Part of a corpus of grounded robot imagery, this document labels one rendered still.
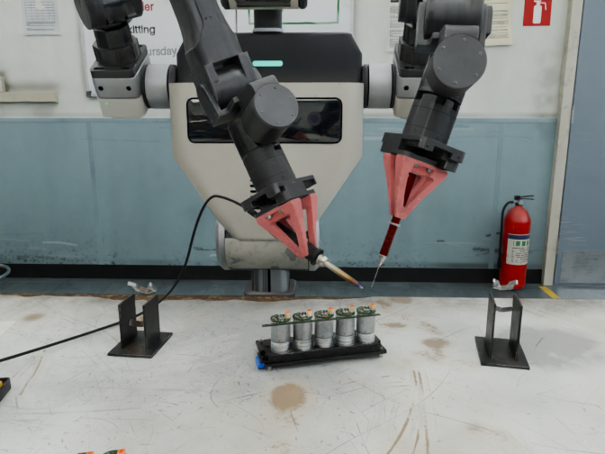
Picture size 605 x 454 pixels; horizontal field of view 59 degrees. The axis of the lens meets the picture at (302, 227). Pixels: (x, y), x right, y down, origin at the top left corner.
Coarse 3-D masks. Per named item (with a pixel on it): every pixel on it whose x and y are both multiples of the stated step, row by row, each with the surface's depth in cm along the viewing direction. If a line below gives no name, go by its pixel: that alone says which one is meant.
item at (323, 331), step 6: (318, 318) 67; (318, 324) 67; (324, 324) 66; (330, 324) 67; (318, 330) 67; (324, 330) 67; (330, 330) 67; (318, 336) 67; (324, 336) 67; (330, 336) 67; (318, 342) 67; (324, 342) 67; (330, 342) 67; (324, 348) 67
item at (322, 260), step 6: (318, 258) 71; (324, 258) 71; (318, 264) 72; (324, 264) 71; (330, 264) 71; (336, 270) 70; (342, 276) 70; (348, 276) 70; (348, 282) 70; (354, 282) 69
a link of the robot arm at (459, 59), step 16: (416, 32) 67; (448, 32) 57; (464, 32) 57; (480, 32) 64; (416, 48) 66; (432, 48) 66; (448, 48) 57; (464, 48) 57; (480, 48) 56; (432, 64) 57; (448, 64) 57; (464, 64) 57; (480, 64) 57; (432, 80) 60; (448, 80) 57; (464, 80) 57; (448, 96) 62
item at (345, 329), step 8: (344, 312) 68; (336, 320) 68; (344, 320) 67; (352, 320) 67; (336, 328) 68; (344, 328) 67; (352, 328) 68; (336, 336) 68; (344, 336) 68; (352, 336) 68; (344, 344) 68; (352, 344) 68
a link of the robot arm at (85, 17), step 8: (80, 0) 95; (88, 0) 94; (96, 0) 94; (136, 0) 98; (80, 8) 97; (88, 8) 94; (96, 8) 94; (136, 8) 99; (80, 16) 99; (88, 16) 95; (96, 16) 95; (104, 16) 96; (88, 24) 97; (96, 24) 97; (104, 24) 98
